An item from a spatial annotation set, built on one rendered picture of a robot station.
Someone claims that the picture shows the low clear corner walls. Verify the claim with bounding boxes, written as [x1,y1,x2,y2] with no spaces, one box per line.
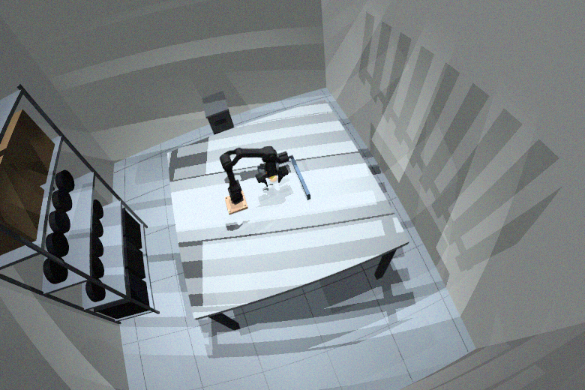
[258,158,307,197]

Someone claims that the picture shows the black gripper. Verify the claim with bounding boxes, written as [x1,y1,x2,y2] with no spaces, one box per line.
[255,166,289,187]

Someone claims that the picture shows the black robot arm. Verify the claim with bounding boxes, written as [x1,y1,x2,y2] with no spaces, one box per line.
[219,146,289,205]

